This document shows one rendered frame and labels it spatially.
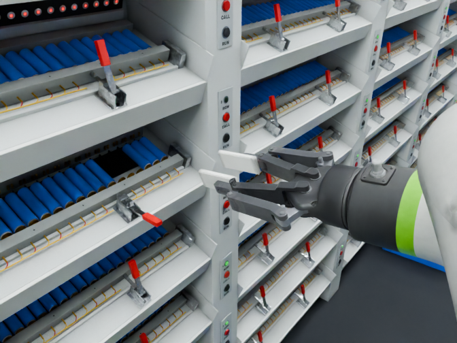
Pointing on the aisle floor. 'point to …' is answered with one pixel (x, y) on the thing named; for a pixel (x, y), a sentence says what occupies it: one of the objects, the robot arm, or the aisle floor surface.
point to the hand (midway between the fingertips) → (228, 171)
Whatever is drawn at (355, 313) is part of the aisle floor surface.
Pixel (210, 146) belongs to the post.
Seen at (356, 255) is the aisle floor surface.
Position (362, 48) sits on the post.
